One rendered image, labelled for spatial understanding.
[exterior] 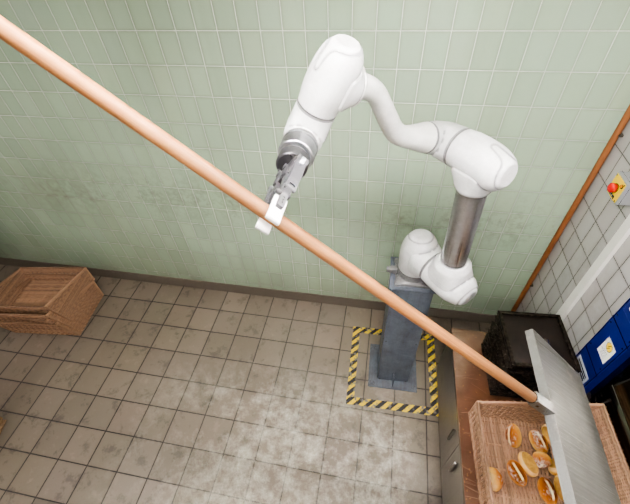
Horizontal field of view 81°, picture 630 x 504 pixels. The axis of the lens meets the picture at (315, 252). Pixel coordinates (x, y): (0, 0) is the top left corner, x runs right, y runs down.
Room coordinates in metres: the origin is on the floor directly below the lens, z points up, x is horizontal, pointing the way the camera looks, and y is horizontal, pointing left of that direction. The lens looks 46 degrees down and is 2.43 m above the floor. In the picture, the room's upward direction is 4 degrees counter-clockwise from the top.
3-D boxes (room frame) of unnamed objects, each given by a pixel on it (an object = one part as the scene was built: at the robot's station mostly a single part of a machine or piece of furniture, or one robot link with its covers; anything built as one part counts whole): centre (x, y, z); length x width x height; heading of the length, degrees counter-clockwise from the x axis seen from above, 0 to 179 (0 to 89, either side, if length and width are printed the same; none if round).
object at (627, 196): (1.17, -1.28, 1.46); 0.10 x 0.07 x 0.10; 167
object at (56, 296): (1.82, 2.11, 0.32); 0.56 x 0.49 x 0.28; 85
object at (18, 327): (1.82, 2.12, 0.14); 0.56 x 0.49 x 0.28; 83
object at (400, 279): (1.18, -0.46, 1.03); 0.22 x 0.18 x 0.06; 78
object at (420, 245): (1.17, -0.48, 1.17); 0.18 x 0.16 x 0.22; 28
